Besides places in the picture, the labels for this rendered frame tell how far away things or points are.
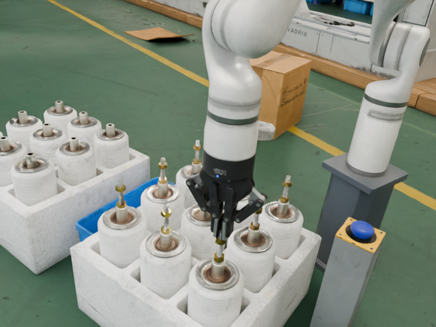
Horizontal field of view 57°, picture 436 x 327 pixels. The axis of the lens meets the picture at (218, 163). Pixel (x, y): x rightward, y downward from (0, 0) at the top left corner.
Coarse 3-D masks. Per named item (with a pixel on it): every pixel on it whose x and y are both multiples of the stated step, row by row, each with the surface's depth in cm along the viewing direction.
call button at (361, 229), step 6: (354, 222) 71; (360, 222) 71; (366, 222) 72; (354, 228) 70; (360, 228) 70; (366, 228) 70; (372, 228) 70; (354, 234) 70; (360, 234) 69; (366, 234) 69; (372, 234) 69
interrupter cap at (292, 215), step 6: (270, 204) 87; (276, 204) 88; (264, 210) 85; (270, 210) 85; (276, 210) 86; (288, 210) 86; (294, 210) 86; (270, 216) 84; (276, 216) 84; (282, 216) 85; (288, 216) 85; (294, 216) 84; (282, 222) 82; (288, 222) 82
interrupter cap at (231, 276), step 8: (200, 264) 70; (208, 264) 70; (232, 264) 70; (200, 272) 68; (208, 272) 69; (224, 272) 69; (232, 272) 69; (200, 280) 67; (208, 280) 67; (216, 280) 67; (224, 280) 67; (232, 280) 67; (208, 288) 65; (216, 288) 65; (224, 288) 65
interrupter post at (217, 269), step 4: (212, 260) 67; (212, 264) 67; (216, 264) 66; (220, 264) 67; (224, 264) 67; (212, 268) 67; (216, 268) 67; (220, 268) 67; (212, 272) 68; (216, 272) 67; (220, 272) 67; (212, 276) 68; (216, 276) 67; (220, 276) 68
